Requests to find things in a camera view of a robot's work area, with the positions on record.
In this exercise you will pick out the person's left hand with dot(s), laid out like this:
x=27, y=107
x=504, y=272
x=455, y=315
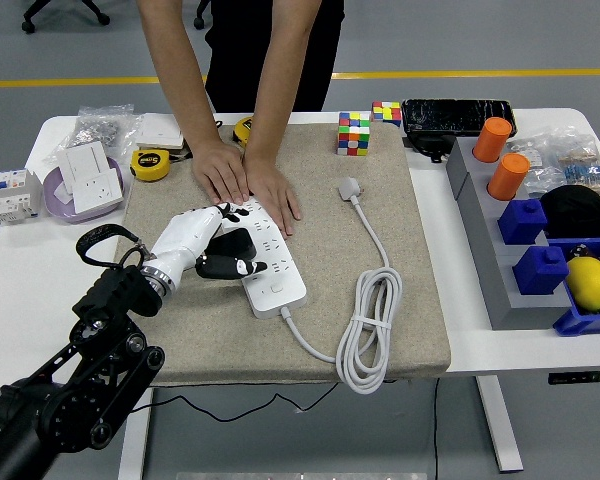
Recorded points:
x=275, y=192

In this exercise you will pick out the person's right hand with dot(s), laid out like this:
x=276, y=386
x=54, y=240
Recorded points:
x=222, y=172

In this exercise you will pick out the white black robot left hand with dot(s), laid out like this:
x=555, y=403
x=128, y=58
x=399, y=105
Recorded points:
x=185, y=235

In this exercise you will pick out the white power strip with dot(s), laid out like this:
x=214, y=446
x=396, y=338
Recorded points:
x=265, y=227

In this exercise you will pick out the black plug adapter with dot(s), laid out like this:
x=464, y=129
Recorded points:
x=235, y=244

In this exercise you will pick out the person's right forearm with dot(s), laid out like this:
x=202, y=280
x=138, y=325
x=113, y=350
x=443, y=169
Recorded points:
x=180, y=75

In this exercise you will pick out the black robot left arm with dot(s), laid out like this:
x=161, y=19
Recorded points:
x=115, y=300

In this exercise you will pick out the person's left forearm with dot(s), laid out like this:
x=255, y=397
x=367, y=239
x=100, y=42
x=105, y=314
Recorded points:
x=280, y=90

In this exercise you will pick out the yellow tape measure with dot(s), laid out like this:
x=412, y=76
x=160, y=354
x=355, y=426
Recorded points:
x=242, y=131
x=150, y=164

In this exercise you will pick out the grey-brown mat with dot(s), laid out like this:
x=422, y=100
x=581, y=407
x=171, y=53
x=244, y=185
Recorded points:
x=320, y=150

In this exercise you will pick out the large Rubik's cube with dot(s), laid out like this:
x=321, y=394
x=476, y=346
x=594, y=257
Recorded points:
x=353, y=132

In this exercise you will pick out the person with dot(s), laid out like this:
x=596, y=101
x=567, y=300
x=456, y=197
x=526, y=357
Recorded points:
x=235, y=50

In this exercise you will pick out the purple bowl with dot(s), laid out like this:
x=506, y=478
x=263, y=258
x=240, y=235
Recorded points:
x=60, y=212

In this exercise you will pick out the white paper slip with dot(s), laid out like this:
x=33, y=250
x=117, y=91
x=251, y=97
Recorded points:
x=62, y=192

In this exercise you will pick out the clear bag of metal screws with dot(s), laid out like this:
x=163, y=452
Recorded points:
x=100, y=127

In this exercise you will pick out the small Rubik's cube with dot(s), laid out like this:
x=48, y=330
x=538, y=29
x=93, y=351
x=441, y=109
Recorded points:
x=386, y=112

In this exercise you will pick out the black office chair base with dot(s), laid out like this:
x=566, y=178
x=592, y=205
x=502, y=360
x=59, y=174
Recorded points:
x=200, y=20
x=65, y=12

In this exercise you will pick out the white circuit breaker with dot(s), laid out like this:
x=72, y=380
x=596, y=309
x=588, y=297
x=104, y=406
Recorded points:
x=12, y=195

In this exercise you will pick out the black wrapped box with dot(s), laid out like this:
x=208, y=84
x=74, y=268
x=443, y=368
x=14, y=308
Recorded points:
x=457, y=117

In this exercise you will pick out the orange cylinder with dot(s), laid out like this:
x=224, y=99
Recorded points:
x=491, y=140
x=507, y=177

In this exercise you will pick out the grey block holder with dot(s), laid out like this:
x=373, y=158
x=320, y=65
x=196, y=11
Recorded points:
x=500, y=260

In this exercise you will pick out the blue block with knob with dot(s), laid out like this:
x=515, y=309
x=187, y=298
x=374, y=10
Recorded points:
x=540, y=272
x=522, y=222

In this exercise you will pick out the clear bag of small parts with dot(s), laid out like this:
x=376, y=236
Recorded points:
x=535, y=155

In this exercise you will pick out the black cloth bundle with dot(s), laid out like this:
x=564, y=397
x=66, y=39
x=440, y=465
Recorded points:
x=580, y=212

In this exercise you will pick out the bag of blue-white components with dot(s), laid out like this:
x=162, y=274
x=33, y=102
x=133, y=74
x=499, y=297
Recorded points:
x=587, y=172

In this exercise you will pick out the yellow lemon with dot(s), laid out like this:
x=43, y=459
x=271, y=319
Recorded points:
x=590, y=282

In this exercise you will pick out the blue plastic bin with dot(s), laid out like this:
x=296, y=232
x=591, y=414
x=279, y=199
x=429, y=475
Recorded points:
x=585, y=322

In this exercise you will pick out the black table control panel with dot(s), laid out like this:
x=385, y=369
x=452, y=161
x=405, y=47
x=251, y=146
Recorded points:
x=582, y=377

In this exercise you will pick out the white wall switch panel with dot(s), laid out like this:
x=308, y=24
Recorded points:
x=160, y=131

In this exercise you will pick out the white wall socket panel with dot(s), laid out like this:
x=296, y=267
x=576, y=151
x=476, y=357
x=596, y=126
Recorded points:
x=97, y=192

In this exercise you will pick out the white blank switch panel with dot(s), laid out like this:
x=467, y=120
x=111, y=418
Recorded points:
x=85, y=162

